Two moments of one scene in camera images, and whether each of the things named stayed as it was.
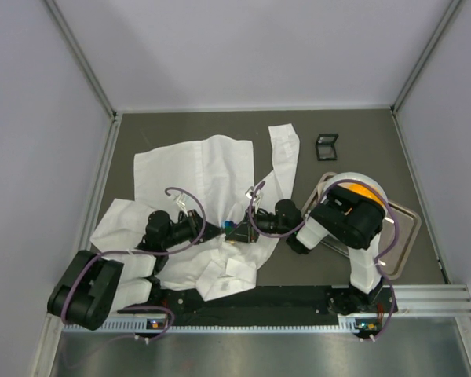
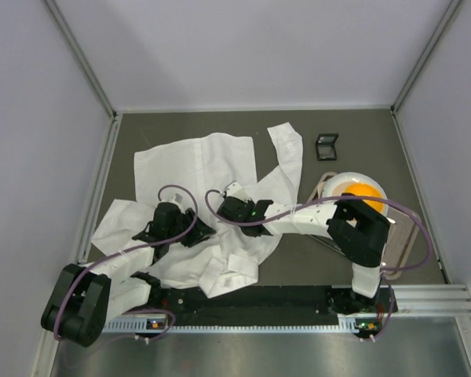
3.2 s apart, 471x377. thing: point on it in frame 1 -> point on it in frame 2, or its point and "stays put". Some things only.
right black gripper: x=252 y=228 -> x=228 y=206
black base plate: x=266 y=305 stays put
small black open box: x=325 y=147 stays put
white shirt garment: x=205 y=187 stays put
